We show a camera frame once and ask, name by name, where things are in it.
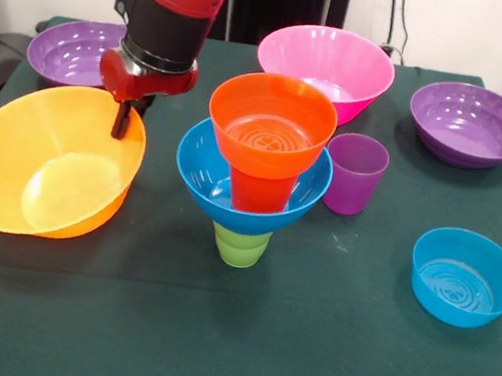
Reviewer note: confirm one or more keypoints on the orange plastic cup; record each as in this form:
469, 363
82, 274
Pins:
259, 194

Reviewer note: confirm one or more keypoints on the green plastic cup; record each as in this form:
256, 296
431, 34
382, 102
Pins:
237, 254

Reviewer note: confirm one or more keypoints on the purple plastic cup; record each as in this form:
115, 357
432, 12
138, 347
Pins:
355, 193

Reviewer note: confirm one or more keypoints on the pink plastic bowl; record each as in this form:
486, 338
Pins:
357, 67

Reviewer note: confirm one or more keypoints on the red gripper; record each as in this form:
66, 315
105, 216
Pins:
153, 85

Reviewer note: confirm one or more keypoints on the purple plastic bowl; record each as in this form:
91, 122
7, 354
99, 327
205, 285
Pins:
68, 59
468, 136

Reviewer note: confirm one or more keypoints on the dark green table cloth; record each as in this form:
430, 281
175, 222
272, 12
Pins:
230, 335

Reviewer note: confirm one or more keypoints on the yellow plastic bowl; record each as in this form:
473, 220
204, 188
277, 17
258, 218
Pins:
23, 175

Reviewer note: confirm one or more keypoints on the deep blue plastic bowl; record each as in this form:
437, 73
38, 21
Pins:
196, 175

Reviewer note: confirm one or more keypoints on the low blue plastic bowl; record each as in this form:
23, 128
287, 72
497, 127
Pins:
449, 307

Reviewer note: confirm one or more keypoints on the orange plastic bowl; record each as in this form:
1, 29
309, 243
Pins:
264, 157

